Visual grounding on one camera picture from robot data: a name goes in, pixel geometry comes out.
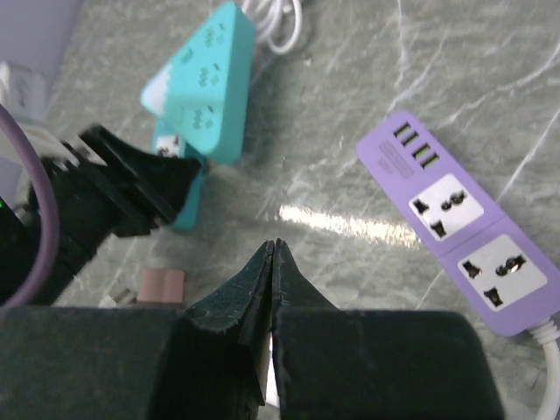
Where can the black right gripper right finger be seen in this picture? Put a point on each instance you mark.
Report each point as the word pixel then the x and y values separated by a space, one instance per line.
pixel 373 364

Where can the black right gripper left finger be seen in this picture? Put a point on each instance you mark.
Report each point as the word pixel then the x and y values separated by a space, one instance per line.
pixel 207 361

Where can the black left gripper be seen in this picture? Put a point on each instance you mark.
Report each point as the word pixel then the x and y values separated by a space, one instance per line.
pixel 145 186

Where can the brown cube charger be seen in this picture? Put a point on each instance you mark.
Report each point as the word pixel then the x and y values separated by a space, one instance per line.
pixel 157 287

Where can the teal triangular power strip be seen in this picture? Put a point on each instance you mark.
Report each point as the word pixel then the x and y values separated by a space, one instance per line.
pixel 201 93

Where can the purple power strip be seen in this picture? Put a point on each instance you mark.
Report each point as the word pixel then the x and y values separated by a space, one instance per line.
pixel 506 278

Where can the teal rectangular power strip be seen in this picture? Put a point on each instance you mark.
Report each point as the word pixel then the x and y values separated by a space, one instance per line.
pixel 167 143

